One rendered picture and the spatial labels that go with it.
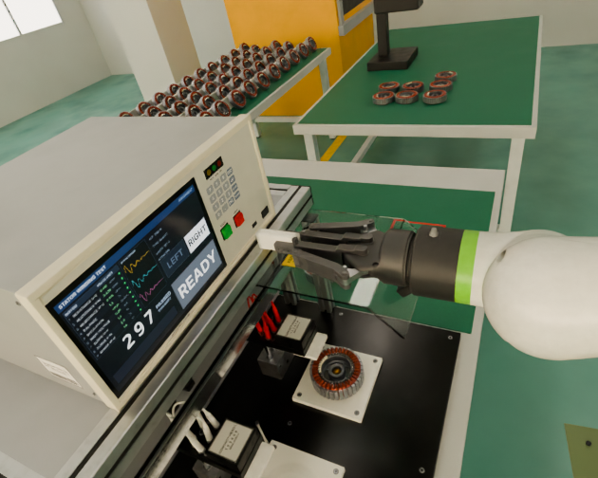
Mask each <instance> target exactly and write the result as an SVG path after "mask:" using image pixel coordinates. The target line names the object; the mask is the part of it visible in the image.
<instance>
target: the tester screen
mask: <svg viewBox="0 0 598 478"><path fill-rule="evenodd" d="M203 217H204V219H205V222H206V224H207V227H208V229H209V232H210V234H209V235H208V236H207V237H206V238H205V239H204V240H203V241H202V242H201V243H200V244H199V246H198V247H197V248H196V249H195V250H194V251H193V252H192V253H191V254H190V255H189V256H188V257H187V259H186V260H185V261H184V262H183V263H182V264H181V265H180V266H179V267H178V268H177V269H176V270H175V272H174V273H173V274H172V275H171V276H170V277H169V278H168V277H167V275H166V273H165V271H164V269H163V267H162V265H161V263H160V261H161V260H162V259H163V258H164V257H165V256H166V255H167V254H168V253H169V252H170V251H171V250H172V249H173V248H174V247H175V246H176V245H177V244H178V243H179V242H180V241H181V240H182V239H183V238H184V237H185V236H186V235H187V234H188V233H189V232H190V231H191V230H192V229H193V228H194V227H195V226H196V225H197V224H198V222H199V221H200V220H201V219H202V218H203ZM212 240H214V237H213V236H212V233H211V231H210V228H209V225H208V223H207V220H206V218H205V215H204V212H203V210H202V208H201V206H200V203H199V200H198V198H197V195H196V191H195V188H194V186H193V185H192V186H190V187H189V188H188V189H187V190H186V191H185V192H184V193H182V194H181V195H180V196H179V197H178V198H177V199H176V200H175V201H173V202H172V203H171V204H170V205H169V206H168V207H167V208H166V209H164V210H163V211H162V212H161V213H160V214H159V215H158V216H156V217H155V218H154V219H153V220H152V221H151V222H150V223H149V224H147V225H146V226H145V227H144V228H143V229H142V230H141V231H139V232H138V233H137V234H136V235H135V236H134V237H133V238H132V239H130V240H129V241H128V242H127V243H126V244H125V245H124V246H123V247H121V248H120V249H119V250H118V251H117V252H116V253H114V254H113V255H112V256H111V257H110V258H109V259H108V260H107V261H105V262H104V263H103V264H102V265H101V266H100V267H99V268H97V269H96V270H95V271H94V272H93V273H92V274H91V275H90V276H88V277H87V278H86V279H85V280H84V281H83V282H82V283H81V284H79V285H78V286H77V287H76V288H75V289H74V290H73V291H71V292H70V293H69V294H68V295H67V296H66V297H65V298H64V299H62V300H61V301H60V302H59V303H58V304H57V305H56V306H54V307H53V308H54V309H55V311H56V312H57V313H58V314H59V316H60V317H61V318H62V320H63V321H64V322H65V324H66V325H67V326H68V328H69V329H70V330H71V331H72V333H73V334H74V335H75V337H76V338H77V339H78V341H79V342H80V343H81V344H82V346H83V347H84V349H85V350H86V351H87V352H88V354H89V355H90V356H91V357H92V358H93V359H94V360H95V362H96V363H97V364H98V366H99V367H100V368H101V369H102V371H103V372H104V374H105V375H106V376H107V377H108V379H109V380H110V381H111V383H112V384H113V385H114V386H115V388H116V389H117V390H118V392H119V391H120V390H121V388H122V387H123V386H124V385H125V383H126V382H127V381H128V380H129V379H130V377H131V376H133V375H134V373H135V372H136V371H137V370H138V369H139V367H140V366H141V365H142V364H143V362H144V361H145V360H146V359H147V357H148V356H149V355H150V354H151V353H152V351H153V350H154V349H155V348H156V346H157V345H158V344H159V343H160V341H161V340H162V339H163V338H164V337H165V335H166V334H167V333H168V332H169V330H170V329H171V328H172V327H173V326H174V324H175V323H176V322H177V321H178V319H179V318H180V317H181V316H182V314H183V313H184V312H185V311H186V310H187V308H188V307H189V306H190V305H191V303H192V302H193V301H194V300H195V299H196V297H197V296H198V295H199V293H200V292H201V291H202V290H203V289H204V287H205V286H206V285H207V284H208V283H209V282H210V281H211V280H212V279H213V277H214V276H215V275H216V274H217V272H218V271H219V270H220V269H221V267H222V266H223V262H222V260H221V257H220V255H219V257H220V260H221V262H222V264H221V265H220V266H219V267H218V269H217V270H216V271H215V272H214V274H213V275H212V276H211V277H210V278H209V280H208V281H207V282H206V283H205V284H204V286H203V287H202V288H201V289H200V290H199V291H198V292H197V294H196V295H195V297H194V298H193V299H192V300H191V301H190V302H189V303H188V304H187V305H186V307H185V308H184V309H182V307H181V305H180V303H179V301H178V298H177V296H176V294H175V292H174V290H173V288H172V287H171V284H172V283H173V282H174V281H175V280H176V278H177V277H178V276H179V275H180V274H181V273H182V272H183V271H184V270H185V268H186V267H187V266H188V265H190V264H191V263H192V262H193V261H194V260H195V258H196V257H197V256H198V254H199V253H200V252H201V251H202V250H204V248H205V247H206V246H207V245H208V244H209V243H210V242H211V241H212ZM214 243H215V240H214ZM215 247H216V245H215ZM216 249H217V248H216ZM217 252H218V249H217ZM218 254H219V252H218ZM151 305H152V307H153V309H154V311H155V312H156V314H157V316H158V319H157V320H156V321H155V322H154V323H153V324H152V326H151V327H150V328H149V329H148V330H147V331H146V332H145V334H144V335H143V336H142V337H141V338H140V339H139V341H138V342H137V343H136V344H135V345H134V346H133V348H132V349H131V350H130V351H129V352H128V353H127V352H126V351H125V349H124V348H123V346H122V345H121V343H120V340H121V338H122V337H123V336H124V335H125V334H126V333H127V332H128V331H129V330H130V328H131V327H132V326H133V325H134V324H135V323H136V322H137V321H138V320H139V319H140V317H141V316H142V315H143V314H144V313H145V312H146V311H147V310H148V309H149V307H150V306H151ZM173 306H174V307H175V309H176V311H177V312H178V313H177V314H176V316H175V317H174V318H173V319H172V320H171V322H170V323H169V324H168V325H167V326H166V328H165V329H164V330H163V331H162V332H161V334H160V335H159V336H158V337H157V339H156V340H155V341H154V342H153V343H152V345H151V346H150V347H149V348H148V349H147V351H146V352H145V353H144V354H143V355H142V357H141V358H140V359H139V360H138V362H137V363H136V364H135V365H134V366H133V368H132V369H131V370H130V371H129V372H128V374H127V375H126V376H125V377H124V378H123V380H122V381H121V382H120V383H118V382H117V381H116V379H114V378H113V376H114V375H115V374H116V373H117V372H118V370H119V369H120V368H121V367H122V366H123V364H124V363H125V362H126V361H127V360H128V359H129V357H130V356H131V355H132V354H133V353H134V352H135V350H136V349H137V348H138V347H139V346H140V344H141V343H142V342H143V341H144V340H145V339H146V337H147V336H148V335H149V334H150V333H151V332H152V330H153V329H154V328H155V327H156V326H157V325H158V323H159V322H160V321H161V320H162V319H163V318H164V316H165V315H166V314H167V313H168V312H169V311H170V309H171V308H172V307H173Z"/></svg>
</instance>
